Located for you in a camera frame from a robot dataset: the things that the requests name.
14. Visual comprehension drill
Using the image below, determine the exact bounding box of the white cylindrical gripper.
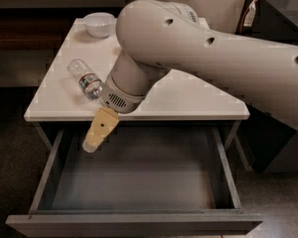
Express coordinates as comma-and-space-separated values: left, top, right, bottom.
82, 51, 170, 153

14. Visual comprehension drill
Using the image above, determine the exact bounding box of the clear plastic water bottle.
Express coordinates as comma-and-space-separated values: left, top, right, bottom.
68, 59, 103, 100

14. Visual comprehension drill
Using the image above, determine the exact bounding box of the grey top drawer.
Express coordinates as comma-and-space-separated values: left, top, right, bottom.
6, 126, 262, 238

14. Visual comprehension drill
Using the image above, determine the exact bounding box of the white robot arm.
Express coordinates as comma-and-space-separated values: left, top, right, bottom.
82, 0, 298, 153

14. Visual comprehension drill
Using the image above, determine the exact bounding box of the white bowl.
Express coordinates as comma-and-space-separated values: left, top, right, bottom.
82, 12, 115, 39

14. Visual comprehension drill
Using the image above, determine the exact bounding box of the dark wooden bench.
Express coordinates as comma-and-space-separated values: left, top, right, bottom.
0, 7, 121, 51

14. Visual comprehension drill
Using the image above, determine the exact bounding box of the black side cabinet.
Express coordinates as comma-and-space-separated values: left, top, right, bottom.
236, 0, 298, 173

